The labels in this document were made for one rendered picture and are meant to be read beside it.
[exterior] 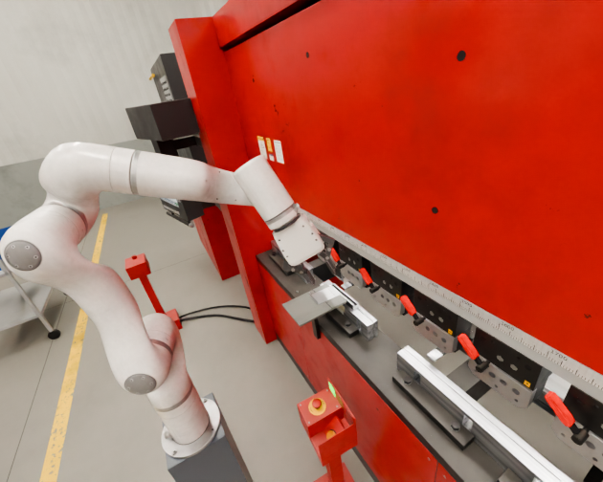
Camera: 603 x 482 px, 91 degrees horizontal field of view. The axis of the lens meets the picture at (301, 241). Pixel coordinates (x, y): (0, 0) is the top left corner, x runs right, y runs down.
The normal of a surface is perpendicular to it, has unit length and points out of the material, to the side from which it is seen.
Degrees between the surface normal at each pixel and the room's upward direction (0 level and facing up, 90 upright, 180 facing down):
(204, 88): 90
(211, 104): 90
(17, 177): 90
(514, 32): 90
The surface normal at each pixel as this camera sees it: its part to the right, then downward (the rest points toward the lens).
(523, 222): -0.86, 0.35
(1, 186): 0.47, 0.36
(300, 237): 0.00, 0.32
